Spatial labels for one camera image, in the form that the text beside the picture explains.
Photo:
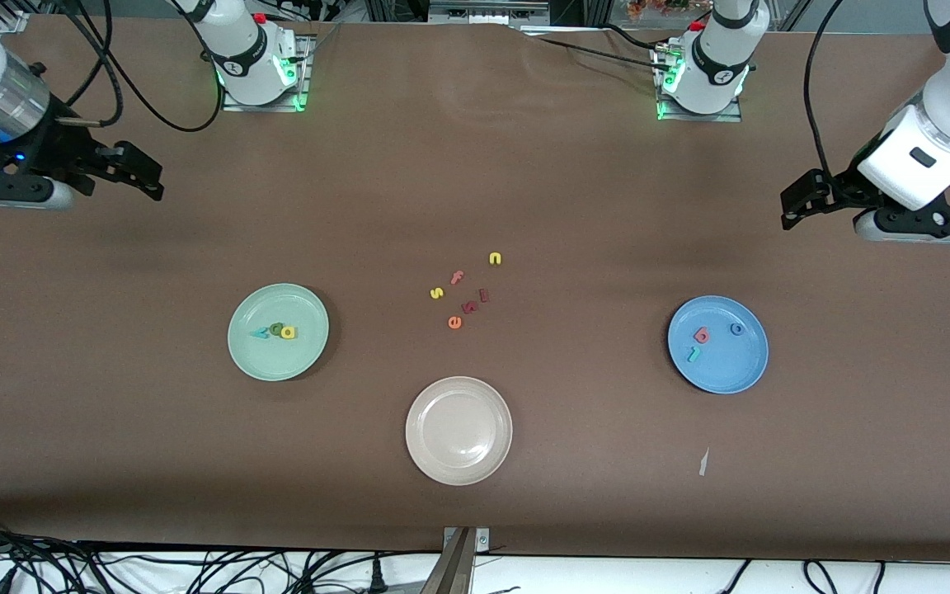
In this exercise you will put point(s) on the red foam letter b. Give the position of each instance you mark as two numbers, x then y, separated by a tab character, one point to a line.
705	331

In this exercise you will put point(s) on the brown table cover sheet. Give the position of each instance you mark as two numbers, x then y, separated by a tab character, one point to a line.
112	412

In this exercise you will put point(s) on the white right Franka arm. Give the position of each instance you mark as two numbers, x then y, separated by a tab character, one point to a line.
240	49

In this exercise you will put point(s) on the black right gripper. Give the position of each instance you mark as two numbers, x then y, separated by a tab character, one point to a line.
65	153

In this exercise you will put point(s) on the grey power strip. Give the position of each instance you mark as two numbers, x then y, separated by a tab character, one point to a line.
487	10

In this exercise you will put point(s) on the pale green round plate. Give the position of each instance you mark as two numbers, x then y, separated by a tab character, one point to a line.
277	359

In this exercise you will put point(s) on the blue round plate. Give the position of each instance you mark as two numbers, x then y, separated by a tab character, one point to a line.
731	367

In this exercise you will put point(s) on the small grey paper scrap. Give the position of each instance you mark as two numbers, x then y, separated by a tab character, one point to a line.
703	464

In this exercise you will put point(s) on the aluminium profile beam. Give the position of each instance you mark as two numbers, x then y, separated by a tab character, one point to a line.
452	569

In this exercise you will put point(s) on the beige round plate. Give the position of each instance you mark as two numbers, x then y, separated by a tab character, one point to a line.
458	429

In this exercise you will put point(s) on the pink artificial flowers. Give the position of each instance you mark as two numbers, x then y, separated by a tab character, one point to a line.
656	8

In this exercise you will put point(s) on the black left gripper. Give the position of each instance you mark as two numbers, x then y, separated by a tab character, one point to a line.
841	190

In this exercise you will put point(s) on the small metal angle bracket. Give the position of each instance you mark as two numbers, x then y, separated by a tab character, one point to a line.
482	538

